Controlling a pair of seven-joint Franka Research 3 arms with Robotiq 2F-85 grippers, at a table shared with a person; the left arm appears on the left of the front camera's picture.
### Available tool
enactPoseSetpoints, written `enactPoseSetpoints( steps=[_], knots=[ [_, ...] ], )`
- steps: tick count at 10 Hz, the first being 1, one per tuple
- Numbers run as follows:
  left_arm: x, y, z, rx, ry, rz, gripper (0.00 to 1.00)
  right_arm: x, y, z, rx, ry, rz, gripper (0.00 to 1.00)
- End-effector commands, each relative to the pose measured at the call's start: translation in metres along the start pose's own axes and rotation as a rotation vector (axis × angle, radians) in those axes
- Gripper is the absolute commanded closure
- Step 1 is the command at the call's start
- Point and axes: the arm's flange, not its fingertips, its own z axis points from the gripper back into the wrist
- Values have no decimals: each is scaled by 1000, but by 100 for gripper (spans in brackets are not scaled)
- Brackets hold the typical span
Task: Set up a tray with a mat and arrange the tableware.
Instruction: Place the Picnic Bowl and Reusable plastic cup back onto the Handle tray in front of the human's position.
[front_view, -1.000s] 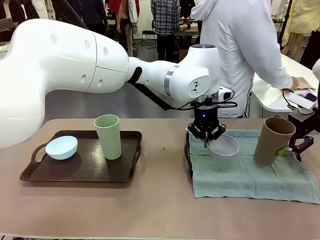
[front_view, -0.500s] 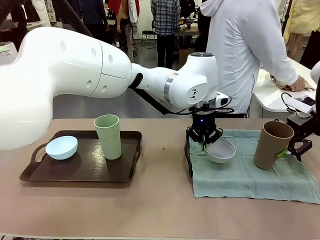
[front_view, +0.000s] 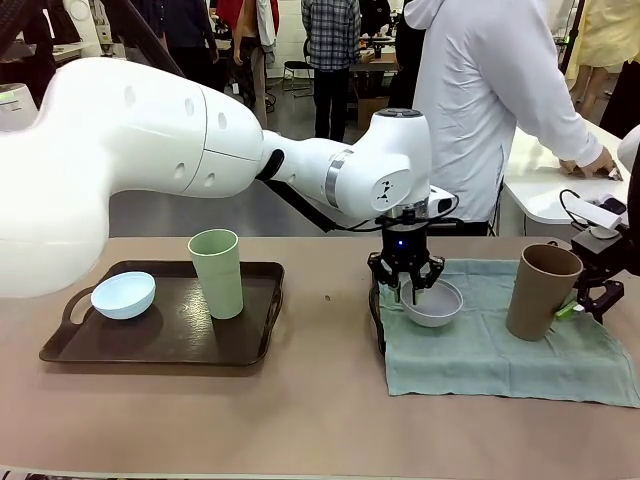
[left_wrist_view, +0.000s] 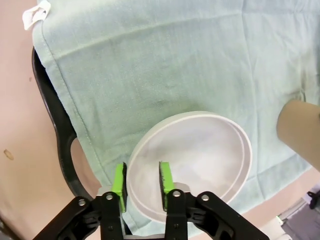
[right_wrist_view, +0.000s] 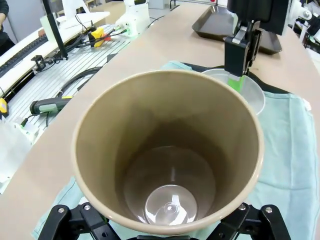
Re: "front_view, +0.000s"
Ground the person in navy jacket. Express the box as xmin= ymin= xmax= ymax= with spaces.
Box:
xmin=174 ymin=0 xmax=221 ymax=76

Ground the black office chair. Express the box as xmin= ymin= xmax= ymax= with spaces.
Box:
xmin=282 ymin=39 xmax=315 ymax=97

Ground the black tripod pole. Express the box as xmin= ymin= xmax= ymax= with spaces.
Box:
xmin=557 ymin=0 xmax=587 ymax=76

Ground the mannequin in beige trousers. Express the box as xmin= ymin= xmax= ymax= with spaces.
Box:
xmin=232 ymin=0 xmax=281 ymax=117

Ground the person left hand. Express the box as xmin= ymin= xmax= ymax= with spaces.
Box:
xmin=558 ymin=146 xmax=619 ymax=180

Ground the pale green plastic cup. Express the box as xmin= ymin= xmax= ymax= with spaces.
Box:
xmin=187 ymin=228 xmax=245 ymax=320

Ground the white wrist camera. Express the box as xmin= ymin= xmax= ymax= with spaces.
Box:
xmin=428 ymin=187 xmax=459 ymax=220
xmin=569 ymin=193 xmax=629 ymax=240

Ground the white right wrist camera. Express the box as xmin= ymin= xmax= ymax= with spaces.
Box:
xmin=569 ymin=193 xmax=629 ymax=240

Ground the small cardboard box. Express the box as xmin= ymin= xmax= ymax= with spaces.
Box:
xmin=356 ymin=97 xmax=377 ymax=130

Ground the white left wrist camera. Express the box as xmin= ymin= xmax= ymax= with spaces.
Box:
xmin=428 ymin=187 xmax=459 ymax=220

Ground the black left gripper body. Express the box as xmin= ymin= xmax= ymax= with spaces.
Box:
xmin=380 ymin=218 xmax=431 ymax=275

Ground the light blue bowl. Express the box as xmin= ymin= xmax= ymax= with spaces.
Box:
xmin=90 ymin=271 xmax=157 ymax=321

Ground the thin black camera cable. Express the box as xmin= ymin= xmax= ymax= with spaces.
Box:
xmin=327 ymin=212 xmax=466 ymax=235
xmin=558 ymin=188 xmax=601 ymax=236

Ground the white side table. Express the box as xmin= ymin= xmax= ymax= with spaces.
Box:
xmin=502 ymin=117 xmax=631 ymax=239

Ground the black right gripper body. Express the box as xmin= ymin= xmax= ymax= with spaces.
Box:
xmin=571 ymin=227 xmax=626 ymax=290

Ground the person left forearm white sleeve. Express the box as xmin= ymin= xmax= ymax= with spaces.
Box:
xmin=544 ymin=94 xmax=605 ymax=166

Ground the person in black coat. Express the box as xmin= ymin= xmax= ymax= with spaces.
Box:
xmin=598 ymin=58 xmax=640 ymax=141

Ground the thin black left camera cable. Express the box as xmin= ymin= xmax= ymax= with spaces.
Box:
xmin=327 ymin=212 xmax=466 ymax=235

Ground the brown plastic cup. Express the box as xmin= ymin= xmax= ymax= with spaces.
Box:
xmin=505 ymin=243 xmax=584 ymax=343

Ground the black serving tray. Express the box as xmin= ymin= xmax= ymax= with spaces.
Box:
xmin=368 ymin=279 xmax=389 ymax=357

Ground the dark brown serving tray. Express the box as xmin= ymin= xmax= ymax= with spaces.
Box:
xmin=38 ymin=260 xmax=285 ymax=367

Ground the thin black right camera cable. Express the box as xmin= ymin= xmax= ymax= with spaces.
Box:
xmin=558 ymin=188 xmax=601 ymax=236

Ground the person in white hoodie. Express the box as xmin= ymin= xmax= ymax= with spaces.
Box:
xmin=403 ymin=0 xmax=617 ymax=237

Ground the person in plaid shirt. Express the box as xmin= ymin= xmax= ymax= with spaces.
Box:
xmin=301 ymin=0 xmax=362 ymax=142

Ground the figure in yellow garment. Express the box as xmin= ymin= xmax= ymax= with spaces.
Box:
xmin=567 ymin=0 xmax=640 ymax=104

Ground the white air purifier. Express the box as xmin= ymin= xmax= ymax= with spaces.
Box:
xmin=0 ymin=83 xmax=37 ymax=134

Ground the teal green cloth mat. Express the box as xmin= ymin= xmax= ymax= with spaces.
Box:
xmin=377 ymin=258 xmax=640 ymax=409

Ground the grey white bowl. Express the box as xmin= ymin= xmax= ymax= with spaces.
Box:
xmin=399 ymin=278 xmax=464 ymax=329

